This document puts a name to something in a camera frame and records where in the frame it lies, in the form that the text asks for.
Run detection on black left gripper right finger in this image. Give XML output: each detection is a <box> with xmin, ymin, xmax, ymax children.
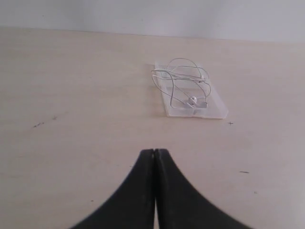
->
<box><xmin>154</xmin><ymin>149</ymin><xmax>248</xmax><ymax>229</ymax></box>

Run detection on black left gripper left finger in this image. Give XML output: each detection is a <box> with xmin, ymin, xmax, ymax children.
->
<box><xmin>73</xmin><ymin>149</ymin><xmax>155</xmax><ymax>229</ymax></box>

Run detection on clear plastic storage case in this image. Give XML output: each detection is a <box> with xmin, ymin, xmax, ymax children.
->
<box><xmin>151</xmin><ymin>58</ymin><xmax>228</xmax><ymax>119</ymax></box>

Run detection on white wired earphones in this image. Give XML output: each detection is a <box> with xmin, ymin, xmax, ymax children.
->
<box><xmin>151</xmin><ymin>57</ymin><xmax>212</xmax><ymax>109</ymax></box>

